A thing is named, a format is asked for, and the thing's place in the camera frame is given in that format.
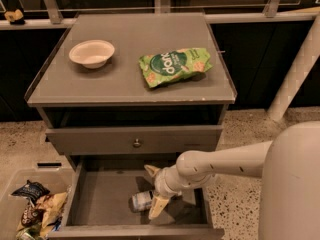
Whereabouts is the yellow object on ledge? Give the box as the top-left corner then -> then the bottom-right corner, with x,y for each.
4,9 -> 25,25

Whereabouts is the grey top drawer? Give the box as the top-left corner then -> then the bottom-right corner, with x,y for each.
46,125 -> 222,155

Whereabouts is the left metal bracket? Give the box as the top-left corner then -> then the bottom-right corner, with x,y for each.
43,0 -> 63,24

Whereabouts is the grey open middle drawer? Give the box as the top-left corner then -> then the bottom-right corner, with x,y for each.
49,159 -> 224,240

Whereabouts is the centre metal post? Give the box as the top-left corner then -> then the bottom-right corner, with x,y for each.
154,0 -> 171,14

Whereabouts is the green snack packet in bin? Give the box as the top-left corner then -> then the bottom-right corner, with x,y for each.
16,226 -> 43,240

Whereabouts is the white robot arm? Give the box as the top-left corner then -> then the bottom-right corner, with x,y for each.
145,121 -> 320,240

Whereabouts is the green snack bag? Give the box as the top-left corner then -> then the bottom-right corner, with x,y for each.
139,48 -> 212,88

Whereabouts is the grey wall ledge rail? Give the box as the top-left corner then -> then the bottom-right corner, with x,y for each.
0,10 -> 320,30

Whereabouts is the metal bracket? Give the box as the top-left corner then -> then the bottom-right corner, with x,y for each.
43,0 -> 63,24
263,0 -> 281,18

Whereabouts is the dark blue chip bag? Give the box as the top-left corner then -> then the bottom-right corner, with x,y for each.
11,180 -> 50,205

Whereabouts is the tan snack bag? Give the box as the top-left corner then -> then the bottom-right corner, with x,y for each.
36,192 -> 68,237

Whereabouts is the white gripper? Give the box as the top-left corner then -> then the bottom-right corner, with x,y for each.
144,164 -> 187,220

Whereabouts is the white paper bowl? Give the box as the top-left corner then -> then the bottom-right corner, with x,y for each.
69,40 -> 115,69

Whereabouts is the brown snack bag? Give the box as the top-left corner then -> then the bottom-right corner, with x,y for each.
21,206 -> 43,227

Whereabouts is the round metal drawer knob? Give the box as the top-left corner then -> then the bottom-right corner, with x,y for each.
133,139 -> 142,148

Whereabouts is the grey drawer cabinet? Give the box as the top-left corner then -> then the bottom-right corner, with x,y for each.
25,13 -> 236,166

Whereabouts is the clear plastic storage bin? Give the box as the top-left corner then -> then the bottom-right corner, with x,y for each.
0,168 -> 74,240

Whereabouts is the right metal bracket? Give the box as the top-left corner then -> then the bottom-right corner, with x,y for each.
263,0 -> 281,18

